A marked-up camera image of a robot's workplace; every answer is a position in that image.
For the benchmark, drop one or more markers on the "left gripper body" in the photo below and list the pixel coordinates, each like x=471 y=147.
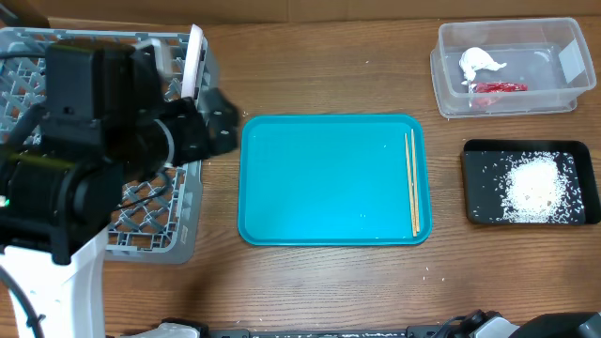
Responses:
x=198 y=136

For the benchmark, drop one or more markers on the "large white plate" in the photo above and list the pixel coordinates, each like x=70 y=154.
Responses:
x=191 y=63

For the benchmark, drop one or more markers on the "wooden chopstick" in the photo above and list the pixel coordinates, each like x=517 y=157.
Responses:
x=415 y=183
x=410 y=190

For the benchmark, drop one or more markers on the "white tissue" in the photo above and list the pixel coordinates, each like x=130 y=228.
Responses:
x=474 y=59

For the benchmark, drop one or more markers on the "red snack wrapper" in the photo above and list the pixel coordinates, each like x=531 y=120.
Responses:
x=493 y=87

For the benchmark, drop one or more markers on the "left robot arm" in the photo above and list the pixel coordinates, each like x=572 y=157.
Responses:
x=104 y=123

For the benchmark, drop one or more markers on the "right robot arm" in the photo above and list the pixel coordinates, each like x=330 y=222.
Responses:
x=493 y=325

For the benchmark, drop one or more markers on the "grey dishwasher rack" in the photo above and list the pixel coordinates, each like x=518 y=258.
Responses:
x=160 y=220

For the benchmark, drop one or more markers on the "teal plastic tray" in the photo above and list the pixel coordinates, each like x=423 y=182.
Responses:
x=330 y=180

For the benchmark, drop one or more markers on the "black plastic tray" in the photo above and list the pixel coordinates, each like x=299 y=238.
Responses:
x=485 y=162

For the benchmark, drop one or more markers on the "pile of white rice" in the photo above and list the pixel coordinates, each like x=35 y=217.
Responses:
x=536 y=191

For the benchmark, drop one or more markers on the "clear plastic container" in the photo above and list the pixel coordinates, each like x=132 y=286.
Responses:
x=549 y=56

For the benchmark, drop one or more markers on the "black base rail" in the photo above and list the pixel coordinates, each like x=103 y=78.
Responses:
x=176 y=327

